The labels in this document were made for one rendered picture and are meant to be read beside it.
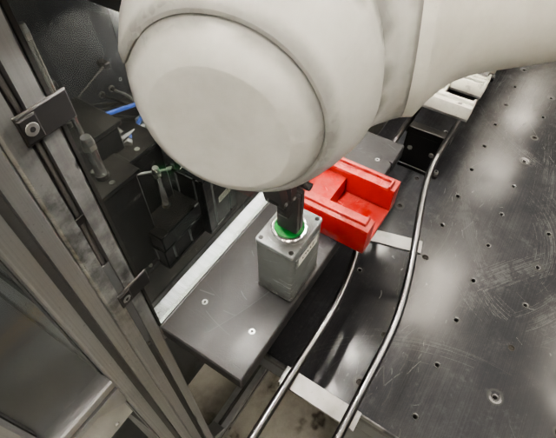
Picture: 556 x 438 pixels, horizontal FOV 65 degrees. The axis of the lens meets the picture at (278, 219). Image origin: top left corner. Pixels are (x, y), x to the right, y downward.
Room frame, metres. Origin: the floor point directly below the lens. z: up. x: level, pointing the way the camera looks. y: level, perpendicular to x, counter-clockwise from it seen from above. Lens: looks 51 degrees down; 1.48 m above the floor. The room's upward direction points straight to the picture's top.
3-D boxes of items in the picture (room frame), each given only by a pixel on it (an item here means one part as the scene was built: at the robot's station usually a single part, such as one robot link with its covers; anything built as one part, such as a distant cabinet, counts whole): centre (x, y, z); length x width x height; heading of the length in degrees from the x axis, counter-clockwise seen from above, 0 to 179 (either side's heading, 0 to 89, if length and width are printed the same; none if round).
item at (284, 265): (0.36, -0.01, 0.97); 0.08 x 0.08 x 0.12; 57
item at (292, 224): (0.35, -0.01, 1.07); 0.03 x 0.01 x 0.07; 57
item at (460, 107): (0.98, -0.47, 0.84); 0.36 x 0.14 x 0.10; 147
